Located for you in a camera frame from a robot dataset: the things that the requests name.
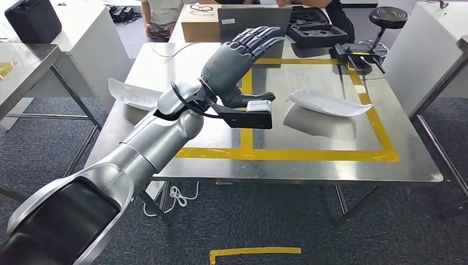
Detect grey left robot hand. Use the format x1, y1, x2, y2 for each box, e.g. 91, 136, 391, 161
200, 25, 285, 109

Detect white plastic shell part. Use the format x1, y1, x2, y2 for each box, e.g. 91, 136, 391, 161
289, 88, 374, 118
108, 77, 164, 112

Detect steel leg workbench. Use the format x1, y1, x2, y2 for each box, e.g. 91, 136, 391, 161
0, 43, 103, 204
84, 42, 444, 227
408, 34, 468, 200

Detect dark grey laptop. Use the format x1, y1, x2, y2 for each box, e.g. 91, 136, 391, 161
217, 5, 293, 45

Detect brown cardboard box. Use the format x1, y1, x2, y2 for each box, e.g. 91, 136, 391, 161
181, 4, 222, 43

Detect white top table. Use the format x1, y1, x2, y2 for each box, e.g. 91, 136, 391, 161
168, 3, 332, 45

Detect black foam tool case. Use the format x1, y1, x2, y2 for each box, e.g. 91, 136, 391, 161
286, 6, 348, 47

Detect black remote controller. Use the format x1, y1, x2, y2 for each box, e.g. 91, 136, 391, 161
333, 43, 387, 75

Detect white cabinet block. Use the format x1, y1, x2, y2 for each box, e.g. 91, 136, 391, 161
382, 1, 468, 118
0, 0, 131, 130

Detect black round seat stool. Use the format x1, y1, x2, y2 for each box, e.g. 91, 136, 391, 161
360, 6, 409, 56

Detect yellow floor tape square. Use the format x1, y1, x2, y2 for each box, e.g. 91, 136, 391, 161
209, 247, 302, 265

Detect black carry bag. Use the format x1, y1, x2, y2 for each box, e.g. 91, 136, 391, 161
4, 0, 63, 45

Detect thin grey cable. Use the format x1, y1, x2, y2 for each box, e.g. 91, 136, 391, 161
151, 42, 201, 59

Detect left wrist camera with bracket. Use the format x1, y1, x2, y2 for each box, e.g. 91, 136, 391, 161
209, 99, 274, 130

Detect black frame glasses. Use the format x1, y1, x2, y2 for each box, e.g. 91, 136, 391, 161
189, 4, 215, 16

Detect black chargers with cables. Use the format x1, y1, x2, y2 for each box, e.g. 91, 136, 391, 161
108, 4, 142, 23

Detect coiled white cable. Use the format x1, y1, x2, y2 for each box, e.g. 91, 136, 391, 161
142, 181, 200, 218

